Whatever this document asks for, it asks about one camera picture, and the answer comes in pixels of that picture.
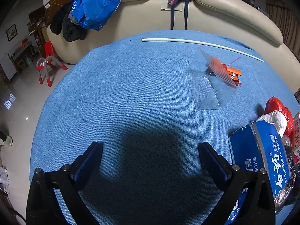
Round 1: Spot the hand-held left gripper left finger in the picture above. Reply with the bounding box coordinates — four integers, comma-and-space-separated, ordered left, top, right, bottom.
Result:
25, 142, 104, 225

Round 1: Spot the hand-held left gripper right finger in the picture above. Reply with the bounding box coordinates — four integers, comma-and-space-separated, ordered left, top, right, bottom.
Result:
198, 142, 276, 225

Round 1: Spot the blue toothpaste box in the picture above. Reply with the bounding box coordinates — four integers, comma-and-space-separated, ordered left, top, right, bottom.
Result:
224, 121, 292, 225

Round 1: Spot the white plastic bag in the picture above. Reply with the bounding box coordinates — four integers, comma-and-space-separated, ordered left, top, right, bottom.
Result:
256, 111, 287, 138

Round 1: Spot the clear plastic container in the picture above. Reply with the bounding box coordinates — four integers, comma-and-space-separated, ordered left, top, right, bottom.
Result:
186, 47, 238, 111

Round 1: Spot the metallic foil bag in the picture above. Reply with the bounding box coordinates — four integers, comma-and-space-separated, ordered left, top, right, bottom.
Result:
274, 135, 300, 214

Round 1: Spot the red plastic bag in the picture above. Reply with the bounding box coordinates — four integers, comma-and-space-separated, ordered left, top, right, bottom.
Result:
265, 97, 294, 143

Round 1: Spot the yellow red carton box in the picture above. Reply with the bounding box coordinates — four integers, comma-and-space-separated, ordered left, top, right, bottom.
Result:
292, 112, 300, 164

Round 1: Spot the orange snack wrapper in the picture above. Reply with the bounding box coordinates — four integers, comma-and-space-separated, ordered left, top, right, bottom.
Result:
210, 57, 242, 87

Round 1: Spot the blue table cloth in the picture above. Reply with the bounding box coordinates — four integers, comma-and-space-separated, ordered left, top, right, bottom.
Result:
30, 29, 300, 225

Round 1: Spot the red and grey child stool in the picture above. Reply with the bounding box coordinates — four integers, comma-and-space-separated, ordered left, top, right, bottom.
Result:
36, 41, 68, 88

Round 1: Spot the long white plastic tube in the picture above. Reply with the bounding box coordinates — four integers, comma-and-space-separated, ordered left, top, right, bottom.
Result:
141, 38, 264, 62

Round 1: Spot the wooden side table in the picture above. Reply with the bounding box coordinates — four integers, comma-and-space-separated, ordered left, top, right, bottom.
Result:
8, 41, 34, 74

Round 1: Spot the black padded jacket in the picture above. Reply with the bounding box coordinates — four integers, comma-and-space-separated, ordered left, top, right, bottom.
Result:
50, 2, 88, 43

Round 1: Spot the dark wooden shelf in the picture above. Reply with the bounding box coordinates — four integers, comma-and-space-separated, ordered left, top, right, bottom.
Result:
28, 7, 48, 50

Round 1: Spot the brown pleated curtain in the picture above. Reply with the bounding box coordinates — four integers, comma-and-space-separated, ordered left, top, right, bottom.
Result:
266, 0, 300, 59

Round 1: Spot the cream leather sofa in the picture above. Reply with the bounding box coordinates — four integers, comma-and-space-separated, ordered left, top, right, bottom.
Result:
46, 0, 300, 89

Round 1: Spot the blue jacket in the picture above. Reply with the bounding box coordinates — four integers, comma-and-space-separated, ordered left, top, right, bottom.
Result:
73, 0, 134, 31

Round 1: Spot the framed wall picture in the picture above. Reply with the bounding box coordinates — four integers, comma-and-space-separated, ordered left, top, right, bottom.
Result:
6, 23, 18, 42

